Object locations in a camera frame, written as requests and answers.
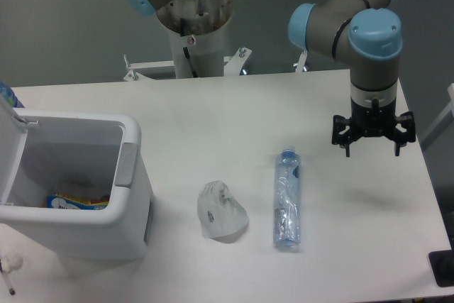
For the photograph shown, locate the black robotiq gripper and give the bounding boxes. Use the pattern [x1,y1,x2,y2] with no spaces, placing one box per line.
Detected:
[331,99,416,158]

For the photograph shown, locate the clear blue plastic bottle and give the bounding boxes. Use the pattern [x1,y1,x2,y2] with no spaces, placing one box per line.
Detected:
[272,147,301,249]

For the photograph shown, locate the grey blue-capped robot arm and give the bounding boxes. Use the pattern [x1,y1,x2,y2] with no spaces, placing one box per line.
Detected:
[128,0,416,149]

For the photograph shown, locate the white plastic trash can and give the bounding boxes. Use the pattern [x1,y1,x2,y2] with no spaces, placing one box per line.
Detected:
[1,101,154,260]

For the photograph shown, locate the black device at table corner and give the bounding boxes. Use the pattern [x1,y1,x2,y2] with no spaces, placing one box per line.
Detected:
[428,250,453,287]

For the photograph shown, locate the blue yellow snack wrapper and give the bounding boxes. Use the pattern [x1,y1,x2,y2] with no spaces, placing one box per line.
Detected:
[43,194,109,210]

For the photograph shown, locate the blue patterned object left edge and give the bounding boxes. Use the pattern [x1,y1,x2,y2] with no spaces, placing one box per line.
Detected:
[0,82,24,108]

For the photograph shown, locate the white crumpled paper ball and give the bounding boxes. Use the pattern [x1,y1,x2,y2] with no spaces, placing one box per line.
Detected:
[1,252,23,273]

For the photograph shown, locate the white pen black tip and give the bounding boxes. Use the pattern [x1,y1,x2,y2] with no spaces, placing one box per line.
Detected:
[1,258,16,296]

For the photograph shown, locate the white frame right edge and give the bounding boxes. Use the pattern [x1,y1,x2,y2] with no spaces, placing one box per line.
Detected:
[420,84,453,152]

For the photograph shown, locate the black cable on pedestal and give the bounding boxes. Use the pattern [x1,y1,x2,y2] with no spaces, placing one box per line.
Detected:
[179,18,199,79]

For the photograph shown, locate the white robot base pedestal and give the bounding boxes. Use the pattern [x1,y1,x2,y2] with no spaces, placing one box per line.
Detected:
[128,0,252,79]

